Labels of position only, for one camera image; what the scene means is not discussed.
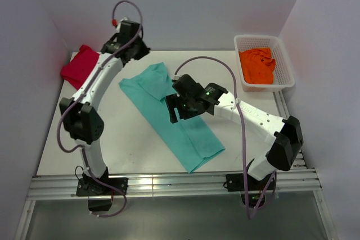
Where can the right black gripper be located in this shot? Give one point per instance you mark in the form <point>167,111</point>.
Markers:
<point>174,105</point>

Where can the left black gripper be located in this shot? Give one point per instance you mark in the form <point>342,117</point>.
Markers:
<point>139,50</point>

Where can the teal t shirt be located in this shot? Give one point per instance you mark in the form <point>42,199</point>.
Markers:
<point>191,141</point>

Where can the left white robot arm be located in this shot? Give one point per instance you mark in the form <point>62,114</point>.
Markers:
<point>79,114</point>

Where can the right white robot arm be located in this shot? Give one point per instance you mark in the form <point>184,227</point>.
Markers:
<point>283,136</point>

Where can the folded red t shirt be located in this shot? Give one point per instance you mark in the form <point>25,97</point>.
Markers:
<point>79,68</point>

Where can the orange t shirt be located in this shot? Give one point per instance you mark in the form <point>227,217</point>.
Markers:
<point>257,65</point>

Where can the white plastic basket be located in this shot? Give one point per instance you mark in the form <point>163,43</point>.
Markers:
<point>283,75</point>

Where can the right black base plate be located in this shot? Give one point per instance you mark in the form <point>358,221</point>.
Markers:
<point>235,182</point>

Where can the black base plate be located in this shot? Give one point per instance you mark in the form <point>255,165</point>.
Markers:
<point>114,186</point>
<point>235,182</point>

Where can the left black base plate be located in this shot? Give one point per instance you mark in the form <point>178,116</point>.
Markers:
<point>114,186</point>

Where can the aluminium rail frame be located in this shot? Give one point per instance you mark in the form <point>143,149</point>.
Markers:
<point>62,187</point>

